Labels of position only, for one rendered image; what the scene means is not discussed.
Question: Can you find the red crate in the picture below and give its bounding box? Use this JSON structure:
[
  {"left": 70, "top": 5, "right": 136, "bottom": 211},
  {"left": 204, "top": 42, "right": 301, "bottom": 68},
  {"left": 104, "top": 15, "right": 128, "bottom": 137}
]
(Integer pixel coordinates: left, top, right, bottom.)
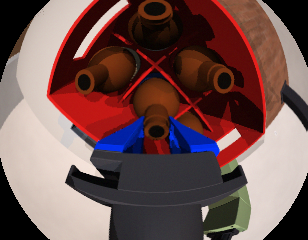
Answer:
[{"left": 47, "top": 0, "right": 266, "bottom": 168}]

